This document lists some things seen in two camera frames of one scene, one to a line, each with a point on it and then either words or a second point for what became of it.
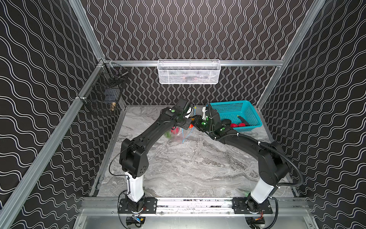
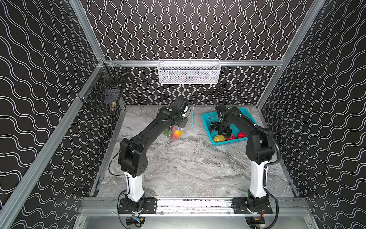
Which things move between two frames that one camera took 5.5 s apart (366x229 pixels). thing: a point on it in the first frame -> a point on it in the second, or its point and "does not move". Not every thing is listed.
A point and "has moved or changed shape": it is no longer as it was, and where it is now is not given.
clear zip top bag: x=178 y=134 has moved or changed shape
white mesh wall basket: x=188 y=71 does not move
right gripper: x=198 y=127 -> x=218 y=126
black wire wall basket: x=105 y=91 does not move
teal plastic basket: x=246 y=109 has moved or changed shape
